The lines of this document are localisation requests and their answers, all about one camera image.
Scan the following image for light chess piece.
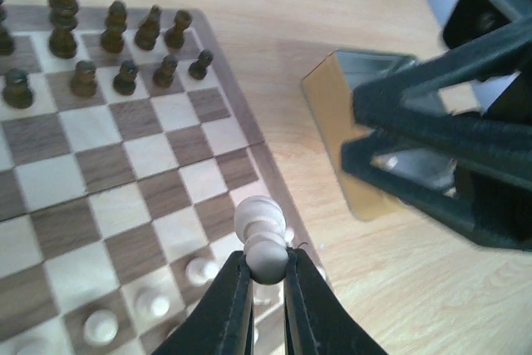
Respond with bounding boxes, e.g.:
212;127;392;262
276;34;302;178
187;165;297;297
83;309;119;347

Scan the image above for dark chess piece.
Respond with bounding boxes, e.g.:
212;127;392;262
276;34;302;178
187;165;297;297
188;49;214;81
100;0;127;54
70;60;97;97
2;68;33;109
152;54;178;88
113;59;138;96
164;9;193;49
47;0;79;59
0;0;15;56
134;5;162;51

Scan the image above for wooden chess board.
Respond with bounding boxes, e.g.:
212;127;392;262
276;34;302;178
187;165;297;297
0;4;329;355

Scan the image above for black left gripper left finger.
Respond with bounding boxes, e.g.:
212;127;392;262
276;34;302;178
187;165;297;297
153;251;254;355

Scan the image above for gold metal tin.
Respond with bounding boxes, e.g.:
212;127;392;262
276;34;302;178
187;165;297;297
301;49;483;223

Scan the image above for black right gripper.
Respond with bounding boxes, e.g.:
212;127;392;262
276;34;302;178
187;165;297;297
340;18;531;252

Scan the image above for light chess pawn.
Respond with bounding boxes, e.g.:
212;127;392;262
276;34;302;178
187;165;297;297
185;258;219;287
135;288;170;319
234;195;288;285
283;227;295;247

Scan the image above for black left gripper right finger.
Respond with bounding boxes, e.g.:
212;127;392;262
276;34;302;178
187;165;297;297
283;249;385;355

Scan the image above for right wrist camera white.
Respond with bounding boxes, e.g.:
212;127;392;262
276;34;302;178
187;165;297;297
441;0;531;49

